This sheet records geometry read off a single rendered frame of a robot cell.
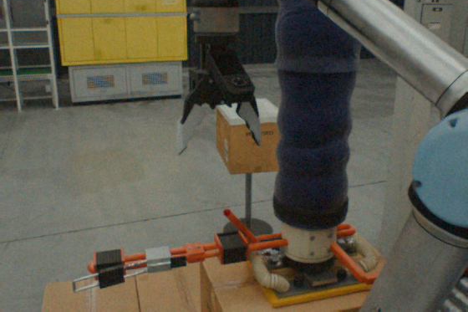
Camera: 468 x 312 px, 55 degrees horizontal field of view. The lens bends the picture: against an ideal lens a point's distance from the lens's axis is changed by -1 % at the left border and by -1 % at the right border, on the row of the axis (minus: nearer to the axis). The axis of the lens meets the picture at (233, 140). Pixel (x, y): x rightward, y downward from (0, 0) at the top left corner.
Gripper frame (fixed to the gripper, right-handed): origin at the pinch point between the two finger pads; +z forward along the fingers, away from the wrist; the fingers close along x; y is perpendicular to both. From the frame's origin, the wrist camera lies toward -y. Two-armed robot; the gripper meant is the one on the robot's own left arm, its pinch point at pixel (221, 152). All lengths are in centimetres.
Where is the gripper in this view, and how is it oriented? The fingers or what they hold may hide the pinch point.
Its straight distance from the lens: 80.1
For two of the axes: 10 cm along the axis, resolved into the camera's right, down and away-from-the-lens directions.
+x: -9.4, 1.0, -3.4
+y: -3.5, -2.7, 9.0
